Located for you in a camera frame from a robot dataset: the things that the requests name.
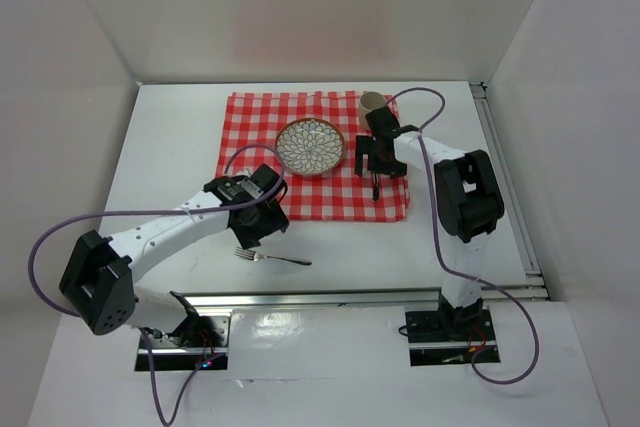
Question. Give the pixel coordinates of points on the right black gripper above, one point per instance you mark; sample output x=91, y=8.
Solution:
x=364, y=146

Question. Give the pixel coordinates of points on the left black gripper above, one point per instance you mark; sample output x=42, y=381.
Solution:
x=274, y=219

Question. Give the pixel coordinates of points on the silver fork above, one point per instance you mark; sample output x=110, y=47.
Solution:
x=254, y=256

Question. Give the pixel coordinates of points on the silver table knife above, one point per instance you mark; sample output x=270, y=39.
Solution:
x=376, y=187

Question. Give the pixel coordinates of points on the brown paper cup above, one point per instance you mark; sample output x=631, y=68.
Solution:
x=368, y=102

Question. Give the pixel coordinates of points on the patterned plate brown rim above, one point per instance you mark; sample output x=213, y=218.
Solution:
x=310, y=146

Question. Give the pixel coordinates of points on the red white checkered cloth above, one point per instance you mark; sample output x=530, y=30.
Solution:
x=339, y=195

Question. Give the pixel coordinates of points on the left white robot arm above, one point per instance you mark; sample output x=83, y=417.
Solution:
x=102, y=276

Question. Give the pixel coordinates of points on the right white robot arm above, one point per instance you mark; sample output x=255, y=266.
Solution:
x=467, y=206

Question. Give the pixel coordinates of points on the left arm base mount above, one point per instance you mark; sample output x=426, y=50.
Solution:
x=207, y=343

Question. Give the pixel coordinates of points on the aluminium right side rail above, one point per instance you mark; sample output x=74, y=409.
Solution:
x=535, y=282

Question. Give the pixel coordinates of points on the aluminium rail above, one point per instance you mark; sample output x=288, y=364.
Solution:
x=301, y=299
x=535, y=282

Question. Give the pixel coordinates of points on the aluminium front rail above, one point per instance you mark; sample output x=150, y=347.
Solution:
x=301, y=299

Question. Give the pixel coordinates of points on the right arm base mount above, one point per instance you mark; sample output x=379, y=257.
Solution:
x=429, y=344

